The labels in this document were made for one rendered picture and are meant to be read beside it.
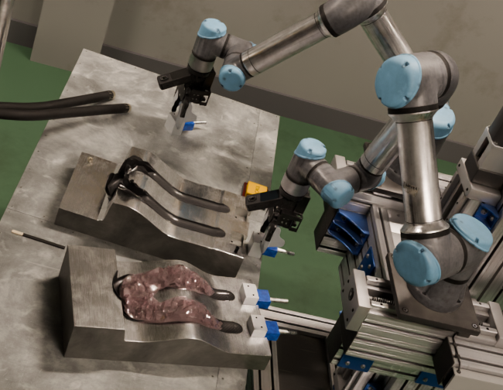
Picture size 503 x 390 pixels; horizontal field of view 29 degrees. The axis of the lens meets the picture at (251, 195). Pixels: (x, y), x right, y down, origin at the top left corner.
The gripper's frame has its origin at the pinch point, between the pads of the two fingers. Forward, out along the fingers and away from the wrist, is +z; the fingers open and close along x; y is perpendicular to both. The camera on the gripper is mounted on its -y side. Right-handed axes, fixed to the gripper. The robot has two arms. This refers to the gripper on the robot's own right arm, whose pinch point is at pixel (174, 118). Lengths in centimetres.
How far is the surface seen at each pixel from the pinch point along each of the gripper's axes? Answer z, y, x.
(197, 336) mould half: -5, -13, -93
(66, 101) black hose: -1.9, -34.5, -1.3
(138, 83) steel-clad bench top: 4.6, -6.5, 23.1
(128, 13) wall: 53, 23, 153
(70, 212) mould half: -1, -38, -49
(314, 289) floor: 85, 88, 12
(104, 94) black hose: 1.2, -20.6, 9.4
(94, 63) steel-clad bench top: 4.6, -20.3, 31.2
